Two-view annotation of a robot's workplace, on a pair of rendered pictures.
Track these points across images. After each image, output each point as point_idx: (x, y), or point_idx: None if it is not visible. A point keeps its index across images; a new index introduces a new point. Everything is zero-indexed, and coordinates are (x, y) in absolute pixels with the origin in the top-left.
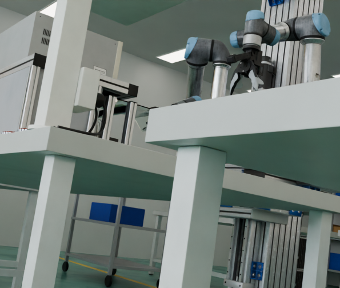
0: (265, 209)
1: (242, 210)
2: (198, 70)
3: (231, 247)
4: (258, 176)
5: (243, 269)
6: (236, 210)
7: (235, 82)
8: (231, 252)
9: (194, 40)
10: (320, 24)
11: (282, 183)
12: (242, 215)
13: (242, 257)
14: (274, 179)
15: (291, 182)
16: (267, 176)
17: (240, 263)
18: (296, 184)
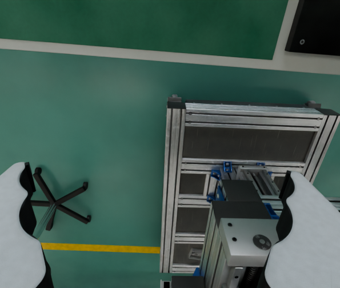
0: (215, 199)
1: (266, 202)
2: None
3: (276, 191)
4: (230, 217)
5: (247, 178)
6: (277, 202)
7: (288, 232)
8: (274, 187)
9: None
10: None
11: None
12: (261, 196)
13: (254, 184)
14: (211, 236)
15: (205, 269)
16: (214, 224)
17: (252, 180)
18: (203, 275)
